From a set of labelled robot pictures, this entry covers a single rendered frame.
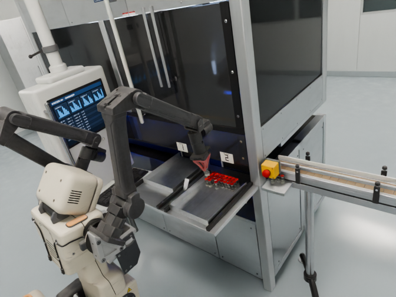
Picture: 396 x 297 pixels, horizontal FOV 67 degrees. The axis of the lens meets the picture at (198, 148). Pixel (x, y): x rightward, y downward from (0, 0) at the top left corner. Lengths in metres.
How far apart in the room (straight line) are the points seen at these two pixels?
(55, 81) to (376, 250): 2.41
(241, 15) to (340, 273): 1.80
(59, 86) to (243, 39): 1.07
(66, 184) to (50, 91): 0.85
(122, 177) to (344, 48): 5.43
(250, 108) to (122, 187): 0.71
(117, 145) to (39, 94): 0.94
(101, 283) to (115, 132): 0.67
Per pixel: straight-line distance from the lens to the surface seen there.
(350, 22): 5.99
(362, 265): 2.48
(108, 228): 1.07
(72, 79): 1.94
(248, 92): 1.40
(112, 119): 0.93
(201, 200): 1.60
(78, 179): 1.12
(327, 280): 2.36
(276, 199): 1.89
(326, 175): 1.59
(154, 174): 1.92
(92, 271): 1.35
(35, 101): 1.84
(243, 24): 1.33
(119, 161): 0.99
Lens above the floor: 1.86
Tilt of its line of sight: 28 degrees down
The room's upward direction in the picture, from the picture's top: 12 degrees counter-clockwise
